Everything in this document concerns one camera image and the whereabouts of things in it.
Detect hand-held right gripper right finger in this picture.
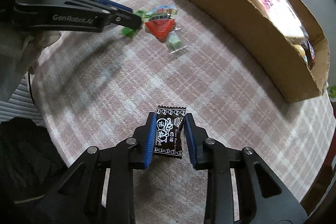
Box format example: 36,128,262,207
184,113,307,224

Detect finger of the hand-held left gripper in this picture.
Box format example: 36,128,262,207
89,0,134,13
102,9,143,30

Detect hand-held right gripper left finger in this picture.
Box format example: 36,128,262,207
34,112,158,224

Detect black candy packet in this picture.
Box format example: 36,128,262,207
153,105,187,159

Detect cardboard box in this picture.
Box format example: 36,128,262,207
170,0,330,103

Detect brown chocolate bar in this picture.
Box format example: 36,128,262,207
302,40,317,69

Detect person's left hand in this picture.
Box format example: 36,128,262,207
0,27,62,77

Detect red triangle snack packet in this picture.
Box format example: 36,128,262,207
144,4,181,43

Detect pale green candy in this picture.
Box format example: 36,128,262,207
167,32,187,54

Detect dark pants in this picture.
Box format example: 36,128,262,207
0,116,69,224

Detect yellow snack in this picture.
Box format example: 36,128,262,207
293,44,307,62

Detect bread packet with pink label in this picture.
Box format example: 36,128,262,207
240,0,309,42

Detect black cable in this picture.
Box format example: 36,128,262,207
27,70,36,107

